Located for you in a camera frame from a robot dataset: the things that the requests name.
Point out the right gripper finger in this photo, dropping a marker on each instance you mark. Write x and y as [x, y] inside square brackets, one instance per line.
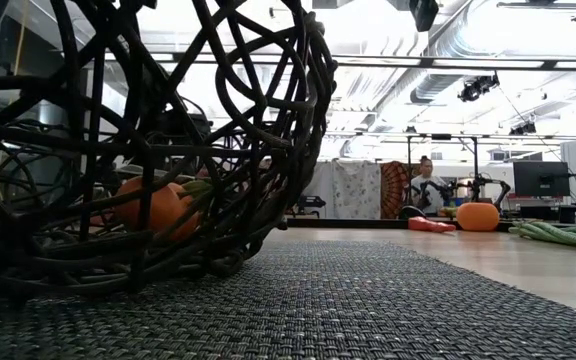
[424, 14]

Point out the dark woven wicker basket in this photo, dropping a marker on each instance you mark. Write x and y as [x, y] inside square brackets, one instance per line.
[300, 165]

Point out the red toy pepper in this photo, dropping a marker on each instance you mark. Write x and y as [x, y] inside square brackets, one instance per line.
[430, 225]

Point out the green long bean bundle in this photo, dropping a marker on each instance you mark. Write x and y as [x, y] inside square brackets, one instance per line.
[558, 235]

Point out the tangerine pair with green leaf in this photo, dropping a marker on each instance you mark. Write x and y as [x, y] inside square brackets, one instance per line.
[163, 205]

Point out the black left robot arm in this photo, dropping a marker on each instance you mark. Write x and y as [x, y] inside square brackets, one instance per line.
[183, 130]

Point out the black ceiling track light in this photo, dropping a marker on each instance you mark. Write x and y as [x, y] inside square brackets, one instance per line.
[478, 87]
[523, 128]

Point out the person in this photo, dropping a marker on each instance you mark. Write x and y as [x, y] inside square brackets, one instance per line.
[430, 192]

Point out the orange mandala tapestry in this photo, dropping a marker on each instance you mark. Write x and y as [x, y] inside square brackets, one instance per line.
[393, 190]

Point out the white patterned cloth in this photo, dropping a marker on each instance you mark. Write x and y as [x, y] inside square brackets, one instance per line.
[348, 190]

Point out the black computer monitor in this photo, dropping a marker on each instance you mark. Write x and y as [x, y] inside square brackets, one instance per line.
[541, 178]

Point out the round orange toy fruit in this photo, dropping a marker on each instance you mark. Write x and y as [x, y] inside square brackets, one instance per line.
[478, 217]

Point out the grey woven placemat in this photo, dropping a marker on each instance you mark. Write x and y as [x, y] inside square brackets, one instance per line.
[318, 310]

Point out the black metal stand frame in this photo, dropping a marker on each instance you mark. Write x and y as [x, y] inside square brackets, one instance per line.
[475, 155]

